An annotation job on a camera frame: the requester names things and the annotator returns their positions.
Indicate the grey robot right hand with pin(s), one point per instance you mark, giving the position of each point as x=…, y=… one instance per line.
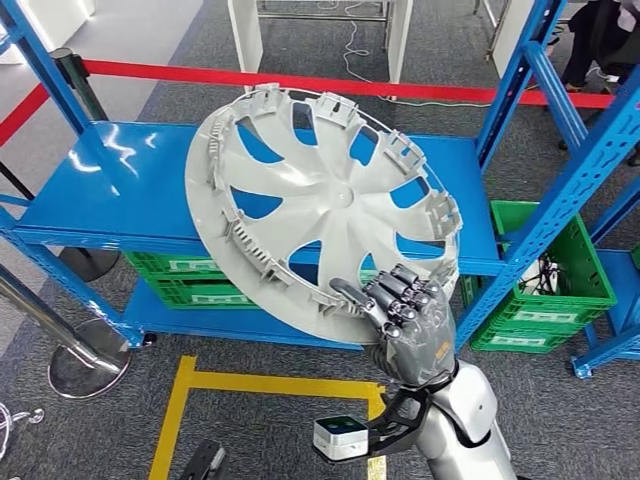
x=420, y=338

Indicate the grey plastic wheel hubcap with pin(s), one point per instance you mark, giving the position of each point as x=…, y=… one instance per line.
x=324, y=199

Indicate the green plastic crate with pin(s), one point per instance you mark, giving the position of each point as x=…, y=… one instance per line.
x=200, y=295
x=520, y=338

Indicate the white desk panel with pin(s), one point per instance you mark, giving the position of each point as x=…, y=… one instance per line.
x=510, y=33

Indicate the person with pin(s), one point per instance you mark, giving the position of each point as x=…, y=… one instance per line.
x=595, y=33

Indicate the red barrier belt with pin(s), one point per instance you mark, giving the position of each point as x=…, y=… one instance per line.
x=200, y=73

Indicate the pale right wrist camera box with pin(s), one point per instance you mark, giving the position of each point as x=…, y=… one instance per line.
x=340, y=438

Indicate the white desk with metal rail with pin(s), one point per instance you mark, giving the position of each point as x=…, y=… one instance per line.
x=247, y=33

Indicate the chrome barrier stanchion post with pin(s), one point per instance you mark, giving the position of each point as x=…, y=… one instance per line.
x=90, y=364

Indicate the dark barrier stanchion post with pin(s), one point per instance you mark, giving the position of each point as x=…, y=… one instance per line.
x=80, y=86

